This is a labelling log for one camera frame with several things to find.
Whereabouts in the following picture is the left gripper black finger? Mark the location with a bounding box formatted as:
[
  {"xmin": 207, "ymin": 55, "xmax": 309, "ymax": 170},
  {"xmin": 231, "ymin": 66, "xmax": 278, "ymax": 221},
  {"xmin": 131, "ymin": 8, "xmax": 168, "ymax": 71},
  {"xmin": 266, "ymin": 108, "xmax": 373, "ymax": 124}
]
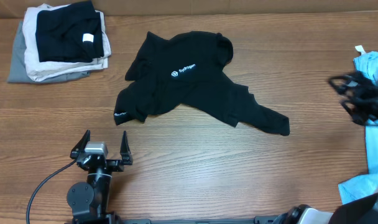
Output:
[
  {"xmin": 120, "ymin": 131, "xmax": 132, "ymax": 159},
  {"xmin": 70, "ymin": 129, "xmax": 91, "ymax": 157}
]

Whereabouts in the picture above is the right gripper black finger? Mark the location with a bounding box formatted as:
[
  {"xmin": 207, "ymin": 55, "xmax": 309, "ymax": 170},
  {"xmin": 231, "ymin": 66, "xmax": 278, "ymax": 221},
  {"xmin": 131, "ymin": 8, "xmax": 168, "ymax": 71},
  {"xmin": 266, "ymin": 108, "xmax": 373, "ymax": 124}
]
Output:
[
  {"xmin": 341, "ymin": 100, "xmax": 368, "ymax": 126},
  {"xmin": 328, "ymin": 73, "xmax": 360, "ymax": 95}
]

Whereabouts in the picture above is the black Sydrogen t-shirt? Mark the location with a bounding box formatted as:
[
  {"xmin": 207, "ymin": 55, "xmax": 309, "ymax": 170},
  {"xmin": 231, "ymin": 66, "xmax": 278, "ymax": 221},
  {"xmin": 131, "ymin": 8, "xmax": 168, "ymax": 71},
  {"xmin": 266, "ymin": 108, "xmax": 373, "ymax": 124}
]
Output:
[{"xmin": 114, "ymin": 31, "xmax": 290, "ymax": 136}]

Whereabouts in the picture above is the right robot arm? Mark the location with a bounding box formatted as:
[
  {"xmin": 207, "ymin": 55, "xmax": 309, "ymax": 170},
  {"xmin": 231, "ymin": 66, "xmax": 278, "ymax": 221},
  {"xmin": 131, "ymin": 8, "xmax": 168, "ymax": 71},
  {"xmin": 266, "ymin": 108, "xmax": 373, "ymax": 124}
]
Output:
[{"xmin": 272, "ymin": 71, "xmax": 378, "ymax": 224}]

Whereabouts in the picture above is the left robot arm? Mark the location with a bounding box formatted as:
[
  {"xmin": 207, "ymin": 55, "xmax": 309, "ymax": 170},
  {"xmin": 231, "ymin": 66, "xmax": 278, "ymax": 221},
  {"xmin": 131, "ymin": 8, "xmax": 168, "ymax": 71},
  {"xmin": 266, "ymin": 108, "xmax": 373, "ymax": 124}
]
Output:
[{"xmin": 67, "ymin": 130, "xmax": 133, "ymax": 224}]

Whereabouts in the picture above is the light blue t-shirt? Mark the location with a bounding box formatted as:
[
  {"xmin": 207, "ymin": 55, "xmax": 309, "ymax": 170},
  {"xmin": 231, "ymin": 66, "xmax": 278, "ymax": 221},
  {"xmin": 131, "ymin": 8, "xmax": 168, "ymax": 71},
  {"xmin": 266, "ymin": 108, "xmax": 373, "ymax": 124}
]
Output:
[{"xmin": 338, "ymin": 45, "xmax": 378, "ymax": 204}]

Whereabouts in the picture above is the folded beige shirt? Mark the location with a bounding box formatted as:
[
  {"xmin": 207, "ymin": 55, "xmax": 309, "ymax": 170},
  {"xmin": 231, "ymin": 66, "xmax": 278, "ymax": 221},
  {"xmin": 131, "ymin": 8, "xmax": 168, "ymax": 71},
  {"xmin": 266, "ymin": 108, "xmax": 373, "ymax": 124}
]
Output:
[{"xmin": 22, "ymin": 4, "xmax": 111, "ymax": 83}]

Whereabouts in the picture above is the folded grey shirt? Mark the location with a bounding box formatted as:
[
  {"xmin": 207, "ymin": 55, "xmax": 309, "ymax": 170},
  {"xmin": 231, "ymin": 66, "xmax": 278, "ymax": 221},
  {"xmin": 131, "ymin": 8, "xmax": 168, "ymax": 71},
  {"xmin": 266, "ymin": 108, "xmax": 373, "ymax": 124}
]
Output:
[{"xmin": 7, "ymin": 21, "xmax": 90, "ymax": 84}]

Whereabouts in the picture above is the folded black shirt on stack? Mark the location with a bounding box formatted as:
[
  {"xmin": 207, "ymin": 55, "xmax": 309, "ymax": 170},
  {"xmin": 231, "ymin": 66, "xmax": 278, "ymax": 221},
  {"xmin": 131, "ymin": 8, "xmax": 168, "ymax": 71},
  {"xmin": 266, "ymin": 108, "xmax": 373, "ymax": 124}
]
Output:
[{"xmin": 35, "ymin": 1, "xmax": 104, "ymax": 63}]

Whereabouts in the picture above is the brown cardboard back panel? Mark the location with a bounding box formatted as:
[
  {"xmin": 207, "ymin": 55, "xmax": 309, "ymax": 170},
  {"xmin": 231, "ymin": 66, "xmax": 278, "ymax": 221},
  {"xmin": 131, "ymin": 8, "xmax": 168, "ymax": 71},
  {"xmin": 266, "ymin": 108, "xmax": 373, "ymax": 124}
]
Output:
[{"xmin": 0, "ymin": 0, "xmax": 378, "ymax": 19}]

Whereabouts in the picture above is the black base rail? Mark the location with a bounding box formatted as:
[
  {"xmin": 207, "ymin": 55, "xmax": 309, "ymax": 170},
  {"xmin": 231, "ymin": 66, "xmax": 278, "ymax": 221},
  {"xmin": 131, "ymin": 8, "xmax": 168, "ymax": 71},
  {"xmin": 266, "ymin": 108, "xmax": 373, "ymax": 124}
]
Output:
[{"xmin": 120, "ymin": 215, "xmax": 277, "ymax": 224}]

